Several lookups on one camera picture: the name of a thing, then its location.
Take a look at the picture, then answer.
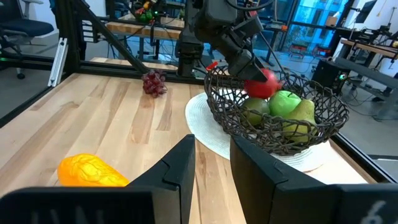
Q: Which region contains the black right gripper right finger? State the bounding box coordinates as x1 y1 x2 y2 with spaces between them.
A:
229 135 398 224

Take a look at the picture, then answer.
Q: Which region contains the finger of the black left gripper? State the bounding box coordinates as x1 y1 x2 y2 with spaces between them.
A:
229 49 269 83

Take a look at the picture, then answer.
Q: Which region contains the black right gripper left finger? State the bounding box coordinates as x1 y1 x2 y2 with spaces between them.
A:
0 134 196 224

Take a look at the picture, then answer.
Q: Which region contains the red pomegranate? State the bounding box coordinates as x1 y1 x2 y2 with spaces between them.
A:
244 68 282 100

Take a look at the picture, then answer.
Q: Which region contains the dark green avocado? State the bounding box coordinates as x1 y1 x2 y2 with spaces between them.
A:
241 97 271 127

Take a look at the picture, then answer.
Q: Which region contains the bright green apple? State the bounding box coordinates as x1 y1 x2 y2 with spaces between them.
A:
268 90 302 118

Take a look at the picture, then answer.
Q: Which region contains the yellow-green pear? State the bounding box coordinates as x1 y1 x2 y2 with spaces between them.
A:
281 98 318 144

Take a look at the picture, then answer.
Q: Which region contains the orange plastic pepper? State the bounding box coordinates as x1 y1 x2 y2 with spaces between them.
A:
57 153 131 187

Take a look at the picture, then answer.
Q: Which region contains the red stool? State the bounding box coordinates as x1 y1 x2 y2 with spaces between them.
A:
313 45 331 58
288 43 307 58

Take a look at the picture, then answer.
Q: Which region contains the white plate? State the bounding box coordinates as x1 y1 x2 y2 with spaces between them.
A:
185 88 332 174

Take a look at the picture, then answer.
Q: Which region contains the black computer box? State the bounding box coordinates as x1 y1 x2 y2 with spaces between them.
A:
310 58 351 96

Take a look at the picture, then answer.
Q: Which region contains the background fruit pile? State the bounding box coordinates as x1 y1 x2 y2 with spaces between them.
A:
132 0 156 24

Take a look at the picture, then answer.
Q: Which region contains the background wooden table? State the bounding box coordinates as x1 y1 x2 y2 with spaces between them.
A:
105 14 186 62

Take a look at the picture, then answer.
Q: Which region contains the purple grape bunch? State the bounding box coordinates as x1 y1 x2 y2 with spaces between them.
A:
141 68 169 99

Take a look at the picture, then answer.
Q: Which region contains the cardboard box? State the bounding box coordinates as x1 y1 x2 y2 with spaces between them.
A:
325 15 339 28

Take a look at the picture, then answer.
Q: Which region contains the wooden workbench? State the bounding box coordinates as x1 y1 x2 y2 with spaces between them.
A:
338 37 398 60

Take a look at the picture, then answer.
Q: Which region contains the black office chair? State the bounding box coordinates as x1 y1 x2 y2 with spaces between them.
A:
0 0 55 80

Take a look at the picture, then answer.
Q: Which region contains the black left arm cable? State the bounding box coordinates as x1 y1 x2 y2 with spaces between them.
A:
224 0 287 75

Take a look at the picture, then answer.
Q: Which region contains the dark woven wire basket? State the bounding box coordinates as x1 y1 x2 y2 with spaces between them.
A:
203 65 351 156

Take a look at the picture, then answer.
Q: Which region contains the black wall monitor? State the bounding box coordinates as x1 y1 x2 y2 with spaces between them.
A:
355 0 379 24

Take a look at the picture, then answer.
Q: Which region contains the silver aluminium bracket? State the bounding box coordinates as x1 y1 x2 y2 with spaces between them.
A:
47 37 68 88

